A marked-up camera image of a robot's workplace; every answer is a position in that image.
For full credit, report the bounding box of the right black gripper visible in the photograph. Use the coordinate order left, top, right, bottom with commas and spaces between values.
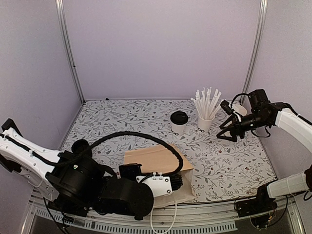
217, 112, 270, 142

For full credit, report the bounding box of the black cup lid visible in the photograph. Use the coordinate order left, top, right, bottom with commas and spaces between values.
170, 111, 189, 125

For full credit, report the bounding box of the brown paper bag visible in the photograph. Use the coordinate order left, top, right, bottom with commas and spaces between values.
123, 143, 195, 234

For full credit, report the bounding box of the white paper coffee cup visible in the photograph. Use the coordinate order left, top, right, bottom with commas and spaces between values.
171, 122, 187, 137

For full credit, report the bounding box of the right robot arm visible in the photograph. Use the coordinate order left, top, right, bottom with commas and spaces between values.
216, 89, 312, 213

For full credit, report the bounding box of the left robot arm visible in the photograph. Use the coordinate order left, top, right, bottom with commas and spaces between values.
0, 118, 154, 220

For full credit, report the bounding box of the floral table mat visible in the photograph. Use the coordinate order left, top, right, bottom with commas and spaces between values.
61, 100, 276, 203

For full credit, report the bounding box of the stack of white paper cups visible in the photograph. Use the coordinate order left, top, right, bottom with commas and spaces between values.
232, 104, 247, 116

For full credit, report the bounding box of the cup holding straws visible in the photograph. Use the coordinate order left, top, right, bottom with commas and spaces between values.
197, 116, 215, 133

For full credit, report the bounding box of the bundle of wrapped straws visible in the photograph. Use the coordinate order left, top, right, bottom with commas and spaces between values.
190, 87, 223, 120

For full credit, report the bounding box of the stack of black lids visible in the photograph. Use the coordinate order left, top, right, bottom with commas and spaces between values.
71, 139, 93, 158

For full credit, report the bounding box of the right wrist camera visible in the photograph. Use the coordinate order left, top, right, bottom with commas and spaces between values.
220, 100, 242, 122

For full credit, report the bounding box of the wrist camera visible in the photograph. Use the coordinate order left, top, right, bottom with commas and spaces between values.
136, 173, 183, 197
220, 100, 242, 122

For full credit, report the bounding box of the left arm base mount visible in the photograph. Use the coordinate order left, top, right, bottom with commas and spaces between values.
48, 197, 89, 217

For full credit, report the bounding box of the right aluminium frame post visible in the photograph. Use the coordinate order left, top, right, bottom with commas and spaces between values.
242, 0, 268, 93

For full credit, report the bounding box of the aluminium frame post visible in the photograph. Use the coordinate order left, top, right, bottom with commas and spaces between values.
55, 0, 85, 104
242, 0, 268, 93

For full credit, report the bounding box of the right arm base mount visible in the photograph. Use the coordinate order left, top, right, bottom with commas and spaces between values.
234, 184, 277, 229

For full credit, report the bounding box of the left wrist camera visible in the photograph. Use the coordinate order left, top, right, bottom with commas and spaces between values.
136, 173, 183, 197

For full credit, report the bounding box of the front aluminium rail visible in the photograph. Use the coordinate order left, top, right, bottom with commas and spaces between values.
20, 190, 305, 234

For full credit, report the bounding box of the left aluminium frame post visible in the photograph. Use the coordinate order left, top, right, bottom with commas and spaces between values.
55, 0, 85, 104

